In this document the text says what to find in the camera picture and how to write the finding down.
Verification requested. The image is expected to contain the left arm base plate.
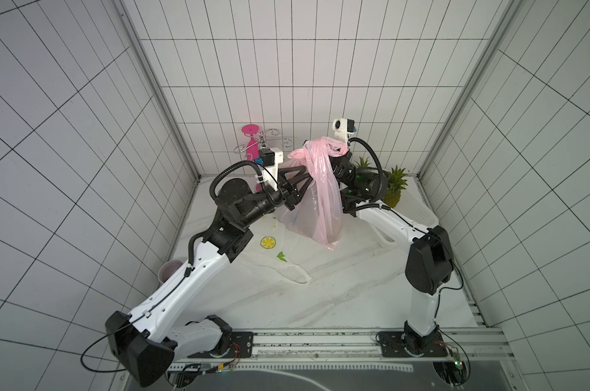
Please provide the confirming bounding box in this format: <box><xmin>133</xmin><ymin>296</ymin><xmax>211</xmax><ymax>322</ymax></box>
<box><xmin>189</xmin><ymin>332</ymin><xmax>254</xmax><ymax>360</ymax></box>

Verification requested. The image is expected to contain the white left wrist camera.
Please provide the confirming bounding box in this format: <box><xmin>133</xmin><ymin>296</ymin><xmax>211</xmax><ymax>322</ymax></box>
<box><xmin>256</xmin><ymin>148</ymin><xmax>284</xmax><ymax>191</ymax></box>

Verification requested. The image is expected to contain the white plastic bag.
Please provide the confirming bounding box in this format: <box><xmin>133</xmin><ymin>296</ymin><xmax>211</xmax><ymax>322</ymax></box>
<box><xmin>236</xmin><ymin>215</ymin><xmax>312</xmax><ymax>285</ymax></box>

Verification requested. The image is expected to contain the pink silver cup stand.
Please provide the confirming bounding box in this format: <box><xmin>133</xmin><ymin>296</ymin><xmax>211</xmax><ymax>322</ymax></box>
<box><xmin>235</xmin><ymin>124</ymin><xmax>285</xmax><ymax>191</ymax></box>

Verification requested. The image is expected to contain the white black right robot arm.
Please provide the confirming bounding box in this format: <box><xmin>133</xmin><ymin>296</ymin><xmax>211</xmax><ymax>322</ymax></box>
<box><xmin>329</xmin><ymin>152</ymin><xmax>454</xmax><ymax>355</ymax></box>

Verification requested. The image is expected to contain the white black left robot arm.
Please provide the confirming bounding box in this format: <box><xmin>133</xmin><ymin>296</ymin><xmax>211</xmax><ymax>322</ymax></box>
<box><xmin>105</xmin><ymin>161</ymin><xmax>312</xmax><ymax>387</ymax></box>

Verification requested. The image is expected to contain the aluminium mounting rail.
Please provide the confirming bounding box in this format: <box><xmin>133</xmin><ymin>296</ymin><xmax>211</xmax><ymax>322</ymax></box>
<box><xmin>170</xmin><ymin>327</ymin><xmax>513</xmax><ymax>368</ymax></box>

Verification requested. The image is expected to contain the pink plastic bag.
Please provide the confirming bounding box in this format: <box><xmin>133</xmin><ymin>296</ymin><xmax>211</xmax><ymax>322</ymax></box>
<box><xmin>274</xmin><ymin>137</ymin><xmax>349</xmax><ymax>250</ymax></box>

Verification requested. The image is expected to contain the yellow green pineapple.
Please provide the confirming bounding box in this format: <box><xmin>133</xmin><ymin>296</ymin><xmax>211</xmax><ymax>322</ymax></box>
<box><xmin>382</xmin><ymin>166</ymin><xmax>407</xmax><ymax>208</ymax></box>

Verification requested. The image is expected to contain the pale pink mug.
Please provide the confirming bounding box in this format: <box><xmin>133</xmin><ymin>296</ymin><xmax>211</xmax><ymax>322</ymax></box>
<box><xmin>158</xmin><ymin>259</ymin><xmax>184</xmax><ymax>284</ymax></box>

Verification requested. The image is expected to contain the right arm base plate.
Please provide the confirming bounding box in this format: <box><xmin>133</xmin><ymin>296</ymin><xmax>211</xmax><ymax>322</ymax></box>
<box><xmin>376</xmin><ymin>329</ymin><xmax>448</xmax><ymax>358</ymax></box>

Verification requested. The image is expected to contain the white plastic perforated basket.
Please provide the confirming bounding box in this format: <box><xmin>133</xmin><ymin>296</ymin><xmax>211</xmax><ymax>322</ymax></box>
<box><xmin>370</xmin><ymin>176</ymin><xmax>439</xmax><ymax>252</ymax></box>

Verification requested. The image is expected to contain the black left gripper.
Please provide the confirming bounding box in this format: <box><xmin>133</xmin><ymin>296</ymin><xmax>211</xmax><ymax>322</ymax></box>
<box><xmin>242</xmin><ymin>166</ymin><xmax>317</xmax><ymax>226</ymax></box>

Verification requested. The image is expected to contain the orange yellow pineapple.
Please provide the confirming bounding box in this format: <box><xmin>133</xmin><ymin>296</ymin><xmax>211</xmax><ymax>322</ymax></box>
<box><xmin>355</xmin><ymin>156</ymin><xmax>373</xmax><ymax>173</ymax></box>

